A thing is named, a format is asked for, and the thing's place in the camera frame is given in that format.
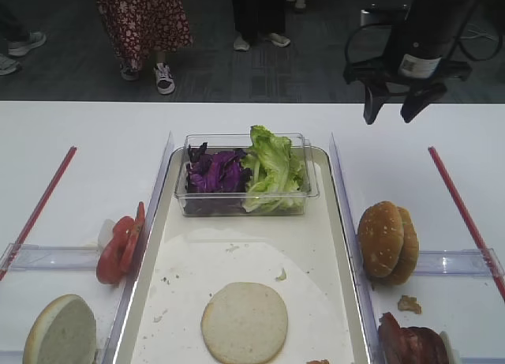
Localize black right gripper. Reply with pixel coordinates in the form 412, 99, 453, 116
343, 54, 472, 125

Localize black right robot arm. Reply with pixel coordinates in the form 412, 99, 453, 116
343, 0, 477, 125

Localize green lettuce pile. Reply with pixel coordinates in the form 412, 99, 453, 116
241, 126, 305, 213

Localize meat crumb on table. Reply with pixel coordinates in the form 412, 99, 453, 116
397, 295, 422, 315

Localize small lettuce scrap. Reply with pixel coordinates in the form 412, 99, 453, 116
275, 268, 286, 282

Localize tomato scrap on tray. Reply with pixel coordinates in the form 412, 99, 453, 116
306, 359, 329, 364

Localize tomato slices stack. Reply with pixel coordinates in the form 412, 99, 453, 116
95, 201, 145, 285

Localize red rod right side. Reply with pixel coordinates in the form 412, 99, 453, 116
428, 146, 504, 298

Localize red rod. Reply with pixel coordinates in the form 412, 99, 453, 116
0, 146, 77, 280
428, 146, 504, 298

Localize sesame bun tops pair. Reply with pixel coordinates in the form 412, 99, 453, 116
357, 201, 420, 286

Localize person in black trousers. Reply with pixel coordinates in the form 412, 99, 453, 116
231, 0, 290, 52

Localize clear plastic salad box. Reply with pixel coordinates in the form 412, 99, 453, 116
174, 126, 320, 216

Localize cream metal tray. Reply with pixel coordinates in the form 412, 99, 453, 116
117, 148, 367, 363

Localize purple cabbage leaves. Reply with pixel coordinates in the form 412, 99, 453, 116
185, 142, 253, 216

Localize clear long divider right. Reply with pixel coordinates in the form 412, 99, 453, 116
329, 133, 386, 363

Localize woman in floral skirt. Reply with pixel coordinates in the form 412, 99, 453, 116
95, 0, 193, 95

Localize bun base on tray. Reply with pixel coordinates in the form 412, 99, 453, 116
200, 282, 289, 363

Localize red rod left side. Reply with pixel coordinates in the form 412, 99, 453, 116
0, 146, 77, 280

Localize grey sneakers person at left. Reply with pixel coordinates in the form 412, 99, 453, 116
0, 0, 47, 77

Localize upright bun half left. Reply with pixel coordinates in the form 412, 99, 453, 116
22, 294, 97, 364

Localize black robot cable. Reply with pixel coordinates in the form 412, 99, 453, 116
343, 0, 505, 79

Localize clear plastic rail upper right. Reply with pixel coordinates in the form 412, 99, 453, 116
413, 249, 504, 277

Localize clear plastic rail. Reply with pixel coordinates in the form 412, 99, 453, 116
413, 249, 504, 277
1, 243, 100, 272

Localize clear plastic rail upper left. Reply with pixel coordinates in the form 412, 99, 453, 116
1, 243, 100, 272

